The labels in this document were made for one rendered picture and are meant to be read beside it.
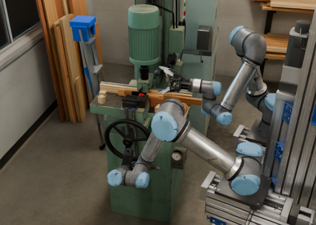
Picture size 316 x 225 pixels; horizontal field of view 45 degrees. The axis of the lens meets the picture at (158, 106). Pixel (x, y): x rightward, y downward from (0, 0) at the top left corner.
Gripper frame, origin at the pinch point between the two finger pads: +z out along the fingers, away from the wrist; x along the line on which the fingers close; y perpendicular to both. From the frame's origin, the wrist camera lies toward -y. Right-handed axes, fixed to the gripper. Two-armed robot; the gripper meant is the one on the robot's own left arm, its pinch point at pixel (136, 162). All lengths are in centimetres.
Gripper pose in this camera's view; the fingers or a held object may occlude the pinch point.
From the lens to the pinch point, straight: 216.0
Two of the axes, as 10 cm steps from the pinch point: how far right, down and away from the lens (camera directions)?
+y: -0.7, 10.0, 0.4
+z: 2.6, -0.2, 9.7
